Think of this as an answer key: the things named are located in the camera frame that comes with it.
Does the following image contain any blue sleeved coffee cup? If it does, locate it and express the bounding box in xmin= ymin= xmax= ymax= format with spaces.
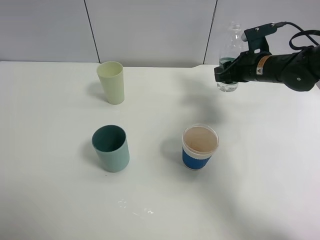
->
xmin=182 ymin=124 xmax=219 ymax=171

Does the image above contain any pale yellow tall cup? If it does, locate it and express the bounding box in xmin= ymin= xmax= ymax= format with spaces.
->
xmin=96 ymin=61 xmax=125 ymax=105

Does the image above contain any clear water bottle green label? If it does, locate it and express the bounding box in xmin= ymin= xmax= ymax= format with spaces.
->
xmin=216 ymin=20 xmax=243 ymax=93

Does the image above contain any teal green cup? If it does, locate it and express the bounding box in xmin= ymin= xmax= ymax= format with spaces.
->
xmin=91 ymin=125 xmax=130 ymax=173

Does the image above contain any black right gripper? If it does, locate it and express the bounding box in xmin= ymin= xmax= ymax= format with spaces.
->
xmin=214 ymin=51 xmax=262 ymax=83

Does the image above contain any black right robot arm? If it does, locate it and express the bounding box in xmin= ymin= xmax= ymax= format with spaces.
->
xmin=214 ymin=46 xmax=320 ymax=92

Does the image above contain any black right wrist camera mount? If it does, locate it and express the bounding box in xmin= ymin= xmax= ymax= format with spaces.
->
xmin=241 ymin=22 xmax=277 ymax=53

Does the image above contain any black right camera cable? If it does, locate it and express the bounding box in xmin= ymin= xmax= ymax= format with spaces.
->
xmin=274 ymin=21 xmax=320 ymax=51

